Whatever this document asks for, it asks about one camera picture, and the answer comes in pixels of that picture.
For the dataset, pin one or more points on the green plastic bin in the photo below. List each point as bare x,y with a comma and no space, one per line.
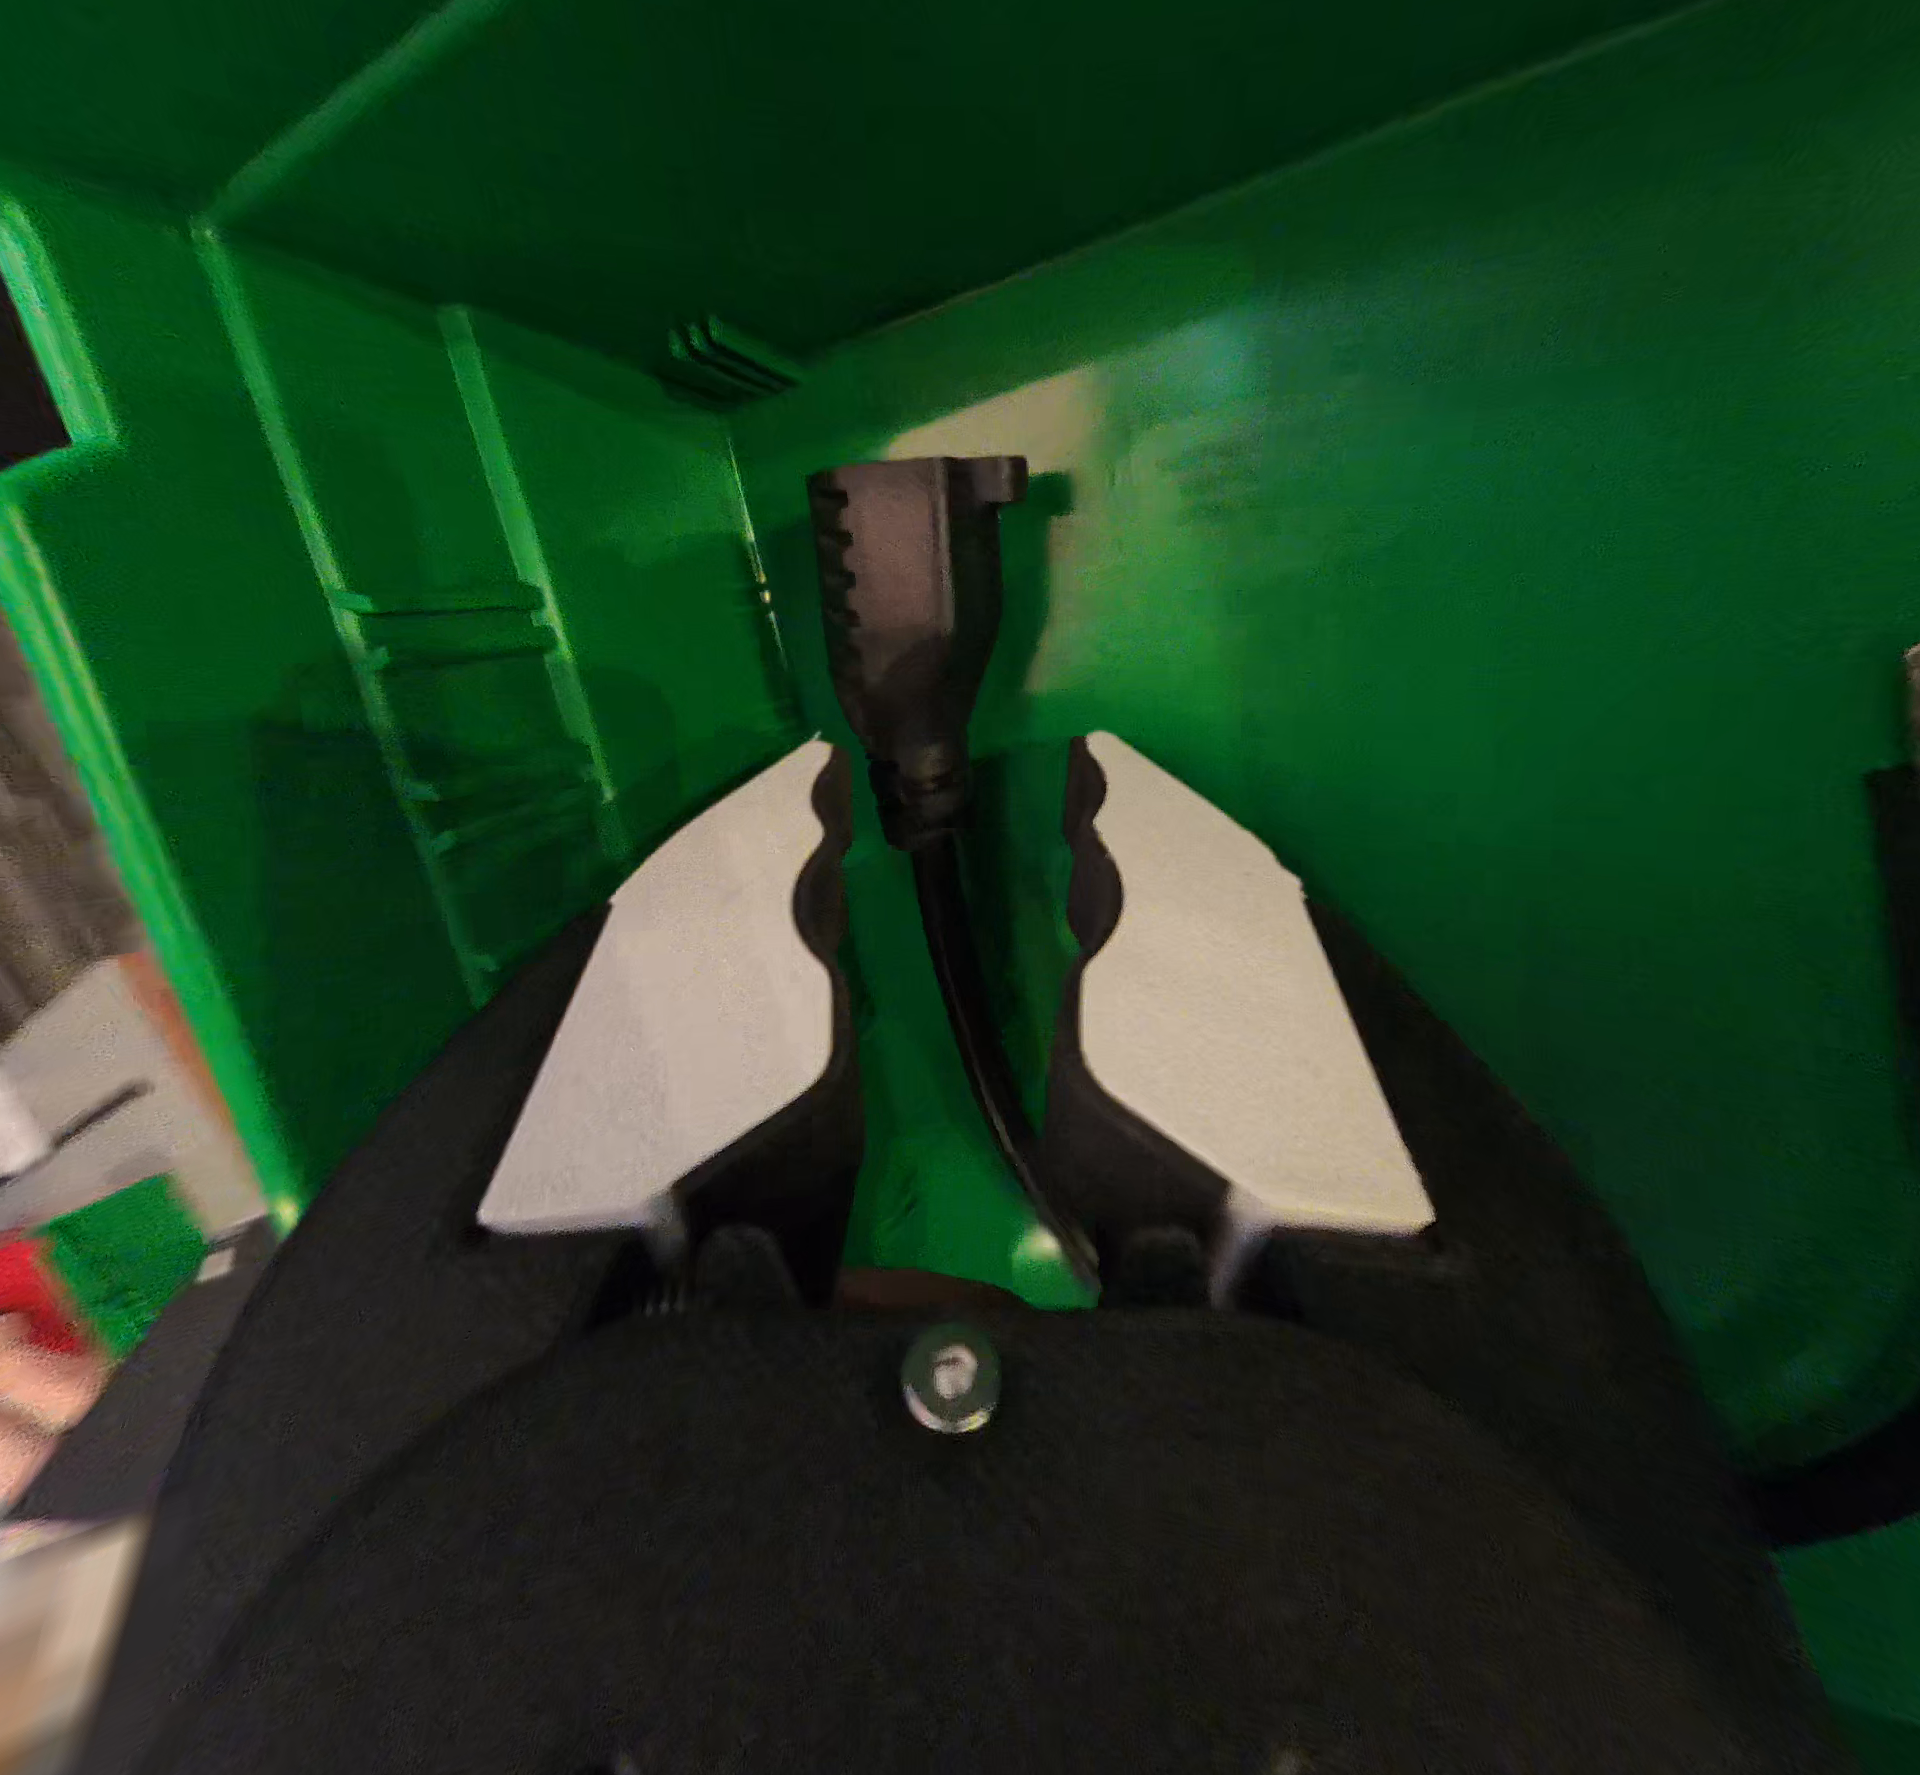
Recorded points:
1426,606

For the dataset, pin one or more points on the black power plug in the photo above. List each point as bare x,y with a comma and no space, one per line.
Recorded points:
901,606

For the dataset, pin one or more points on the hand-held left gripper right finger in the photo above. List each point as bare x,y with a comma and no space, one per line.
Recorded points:
1229,1039

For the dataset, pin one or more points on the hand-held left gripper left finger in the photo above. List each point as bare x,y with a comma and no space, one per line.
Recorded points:
676,1025

